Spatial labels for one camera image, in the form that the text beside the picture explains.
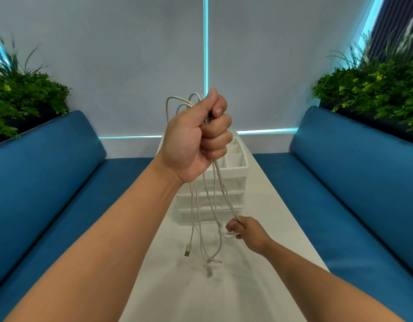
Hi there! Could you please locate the person's right hand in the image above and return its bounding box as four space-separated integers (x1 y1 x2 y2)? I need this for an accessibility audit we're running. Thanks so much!
226 216 274 257

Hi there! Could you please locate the person's left hand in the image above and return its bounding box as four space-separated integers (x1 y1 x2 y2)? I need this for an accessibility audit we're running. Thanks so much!
158 88 233 184

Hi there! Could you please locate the white charging cable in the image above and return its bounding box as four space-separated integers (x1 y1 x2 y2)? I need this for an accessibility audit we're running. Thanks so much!
193 171 224 278
175 93 243 239

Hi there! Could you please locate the person's right forearm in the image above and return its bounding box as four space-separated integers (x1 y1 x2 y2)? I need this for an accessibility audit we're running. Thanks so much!
260 239 407 322

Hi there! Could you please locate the person's left forearm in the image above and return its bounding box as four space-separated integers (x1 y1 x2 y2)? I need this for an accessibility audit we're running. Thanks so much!
3 156 185 322

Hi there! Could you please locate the white plastic drawer organizer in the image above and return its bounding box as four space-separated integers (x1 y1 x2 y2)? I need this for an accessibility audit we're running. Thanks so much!
176 131 249 226

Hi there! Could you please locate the grey roller blind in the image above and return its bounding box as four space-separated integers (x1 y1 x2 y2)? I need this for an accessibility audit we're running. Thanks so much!
208 0 375 132
0 0 205 138

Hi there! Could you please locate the blue sofa seat cushion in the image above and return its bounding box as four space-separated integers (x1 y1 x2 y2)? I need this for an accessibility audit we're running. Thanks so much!
252 152 413 322
0 158 155 322

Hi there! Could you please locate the blue sofa backrest cushion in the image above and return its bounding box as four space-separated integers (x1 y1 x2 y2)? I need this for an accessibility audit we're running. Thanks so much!
289 106 413 286
0 110 107 293

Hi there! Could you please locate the black planter box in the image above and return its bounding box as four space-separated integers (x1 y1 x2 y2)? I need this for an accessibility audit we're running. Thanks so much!
0 105 65 147
319 100 413 147

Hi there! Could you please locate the green leafy plant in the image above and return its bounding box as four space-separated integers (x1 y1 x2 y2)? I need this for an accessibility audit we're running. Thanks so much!
312 17 413 132
0 28 72 139

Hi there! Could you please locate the dark slatted wall panel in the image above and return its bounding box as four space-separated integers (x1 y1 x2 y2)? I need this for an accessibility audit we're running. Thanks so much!
368 0 413 61

